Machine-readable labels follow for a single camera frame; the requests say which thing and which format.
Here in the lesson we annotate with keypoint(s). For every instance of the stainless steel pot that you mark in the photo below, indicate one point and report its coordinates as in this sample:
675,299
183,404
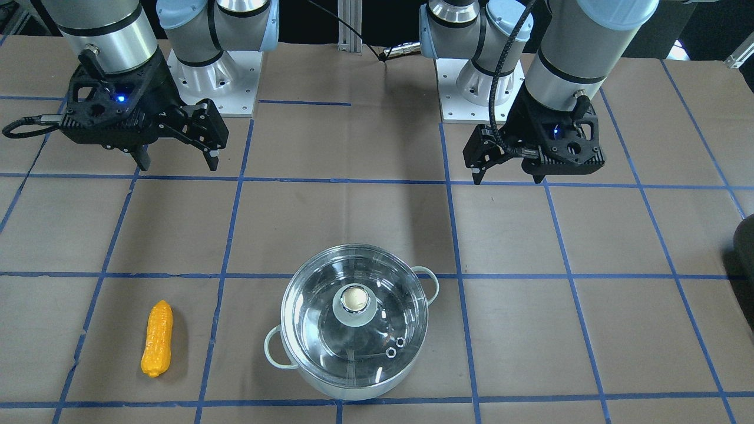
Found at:
353,330

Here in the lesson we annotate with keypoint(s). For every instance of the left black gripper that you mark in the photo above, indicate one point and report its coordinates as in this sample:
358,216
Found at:
511,131

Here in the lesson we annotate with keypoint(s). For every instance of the aluminium frame post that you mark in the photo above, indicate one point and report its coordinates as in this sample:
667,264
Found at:
350,13

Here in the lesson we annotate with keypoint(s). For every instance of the yellow plastic corn cob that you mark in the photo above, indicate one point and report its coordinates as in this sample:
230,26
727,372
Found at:
156,358

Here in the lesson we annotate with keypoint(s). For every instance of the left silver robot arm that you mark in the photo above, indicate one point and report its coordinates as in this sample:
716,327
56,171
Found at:
581,45

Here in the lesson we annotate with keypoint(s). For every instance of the glass pot lid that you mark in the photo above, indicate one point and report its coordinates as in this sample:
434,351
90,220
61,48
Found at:
354,309

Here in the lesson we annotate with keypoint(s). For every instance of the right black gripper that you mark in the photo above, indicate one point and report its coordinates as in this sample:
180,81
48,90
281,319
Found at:
166,97

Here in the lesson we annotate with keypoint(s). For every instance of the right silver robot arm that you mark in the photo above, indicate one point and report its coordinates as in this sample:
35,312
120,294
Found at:
120,35

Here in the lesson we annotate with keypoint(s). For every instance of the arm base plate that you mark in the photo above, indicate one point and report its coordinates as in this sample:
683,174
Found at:
464,92
232,82

